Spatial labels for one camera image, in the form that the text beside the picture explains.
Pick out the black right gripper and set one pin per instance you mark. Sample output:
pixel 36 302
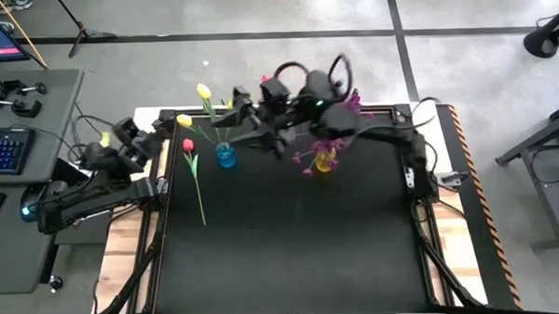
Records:
pixel 287 119

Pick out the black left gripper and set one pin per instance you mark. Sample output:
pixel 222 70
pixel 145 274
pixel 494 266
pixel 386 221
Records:
pixel 139 143

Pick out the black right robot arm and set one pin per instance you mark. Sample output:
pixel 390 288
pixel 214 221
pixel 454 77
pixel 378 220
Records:
pixel 386 132

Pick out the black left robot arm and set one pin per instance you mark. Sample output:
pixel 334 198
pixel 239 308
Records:
pixel 99 200

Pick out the blue glass vase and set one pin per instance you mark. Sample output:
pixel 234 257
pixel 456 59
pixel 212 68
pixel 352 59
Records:
pixel 226 156

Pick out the amber glass vase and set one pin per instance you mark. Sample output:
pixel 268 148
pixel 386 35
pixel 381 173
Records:
pixel 325 162

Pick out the white papers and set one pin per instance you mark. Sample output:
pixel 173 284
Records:
pixel 93 217

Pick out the grey desk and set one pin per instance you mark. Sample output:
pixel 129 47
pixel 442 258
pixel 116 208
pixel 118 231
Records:
pixel 54 104

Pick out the black tripod stand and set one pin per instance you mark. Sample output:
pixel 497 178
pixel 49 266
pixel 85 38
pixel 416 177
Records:
pixel 84 32

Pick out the black table mat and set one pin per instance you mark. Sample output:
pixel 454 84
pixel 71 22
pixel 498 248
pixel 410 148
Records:
pixel 288 259

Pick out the black screw clamp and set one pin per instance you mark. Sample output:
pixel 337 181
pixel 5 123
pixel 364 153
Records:
pixel 26 109
pixel 11 85

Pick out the black computer mouse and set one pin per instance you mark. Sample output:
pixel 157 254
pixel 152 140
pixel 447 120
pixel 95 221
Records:
pixel 29 198

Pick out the black backlit keyboard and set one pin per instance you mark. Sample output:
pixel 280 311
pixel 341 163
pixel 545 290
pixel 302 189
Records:
pixel 4 150

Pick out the wooden stick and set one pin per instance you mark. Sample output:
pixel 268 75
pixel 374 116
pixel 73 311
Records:
pixel 21 33

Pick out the black desk knob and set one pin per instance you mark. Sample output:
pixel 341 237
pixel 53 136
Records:
pixel 55 282

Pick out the person's shoe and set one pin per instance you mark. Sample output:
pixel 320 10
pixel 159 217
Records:
pixel 7 27
pixel 20 3

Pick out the black floor stand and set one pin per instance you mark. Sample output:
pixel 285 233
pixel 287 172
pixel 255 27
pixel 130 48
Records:
pixel 543 40

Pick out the grey side table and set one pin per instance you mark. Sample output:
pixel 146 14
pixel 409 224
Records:
pixel 558 198

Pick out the wrist camera with yellow tape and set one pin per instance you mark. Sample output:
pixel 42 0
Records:
pixel 105 138

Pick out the black aluminium table frame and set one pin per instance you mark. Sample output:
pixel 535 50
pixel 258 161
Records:
pixel 385 107

